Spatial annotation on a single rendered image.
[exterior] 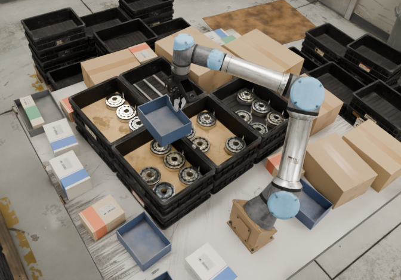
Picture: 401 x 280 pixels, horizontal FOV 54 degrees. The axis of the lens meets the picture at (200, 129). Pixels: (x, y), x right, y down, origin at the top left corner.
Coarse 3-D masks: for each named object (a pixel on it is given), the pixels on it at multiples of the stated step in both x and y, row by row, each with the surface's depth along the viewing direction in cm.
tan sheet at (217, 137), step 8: (200, 112) 210; (192, 120) 206; (200, 128) 202; (216, 128) 203; (224, 128) 203; (208, 136) 199; (216, 136) 199; (224, 136) 200; (232, 136) 200; (216, 144) 195; (224, 144) 196; (208, 152) 192; (216, 152) 192; (224, 152) 192; (216, 160) 189; (224, 160) 189
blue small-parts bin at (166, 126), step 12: (168, 96) 172; (144, 108) 170; (156, 108) 175; (168, 108) 177; (144, 120) 166; (156, 120) 171; (168, 120) 172; (180, 120) 172; (156, 132) 159; (168, 132) 167; (180, 132) 163
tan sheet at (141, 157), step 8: (144, 144) 192; (136, 152) 189; (144, 152) 189; (128, 160) 185; (136, 160) 186; (144, 160) 186; (152, 160) 186; (160, 160) 186; (136, 168) 182; (160, 168) 183; (168, 176) 181; (176, 176) 181; (176, 184) 178; (176, 192) 175
